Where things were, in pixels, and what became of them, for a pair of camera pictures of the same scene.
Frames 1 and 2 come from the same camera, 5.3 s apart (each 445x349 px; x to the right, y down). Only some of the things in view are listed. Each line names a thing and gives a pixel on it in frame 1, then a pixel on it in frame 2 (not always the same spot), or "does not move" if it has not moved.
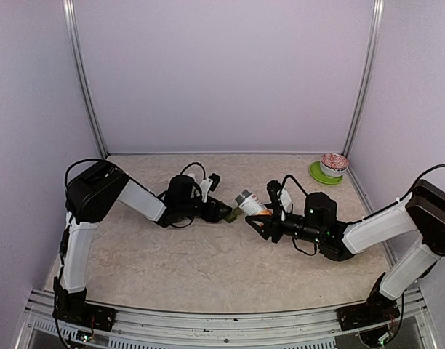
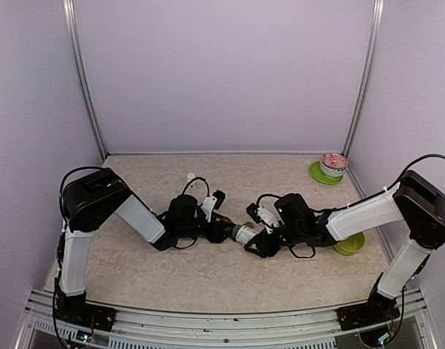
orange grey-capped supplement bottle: (249, 204) -> (242, 233)
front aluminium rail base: (310, 330) does not move
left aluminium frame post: (71, 22) does not move
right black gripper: (272, 222) -> (265, 249)
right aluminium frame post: (368, 76) does not move
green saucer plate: (318, 173) does not move
